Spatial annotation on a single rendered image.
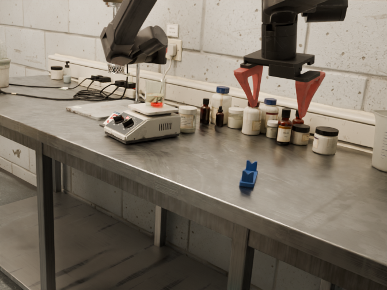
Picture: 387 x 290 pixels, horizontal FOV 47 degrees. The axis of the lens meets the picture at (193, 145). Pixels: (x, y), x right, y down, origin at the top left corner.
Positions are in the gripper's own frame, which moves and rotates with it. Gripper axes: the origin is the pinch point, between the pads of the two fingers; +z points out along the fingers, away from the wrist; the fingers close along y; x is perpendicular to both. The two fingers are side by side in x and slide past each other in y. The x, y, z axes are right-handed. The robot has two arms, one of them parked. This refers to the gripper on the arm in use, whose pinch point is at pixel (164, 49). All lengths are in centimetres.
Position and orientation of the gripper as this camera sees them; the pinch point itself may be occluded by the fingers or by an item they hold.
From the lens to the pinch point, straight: 135.5
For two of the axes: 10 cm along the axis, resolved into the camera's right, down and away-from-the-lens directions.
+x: -0.5, 9.6, 2.9
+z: 4.3, -2.4, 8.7
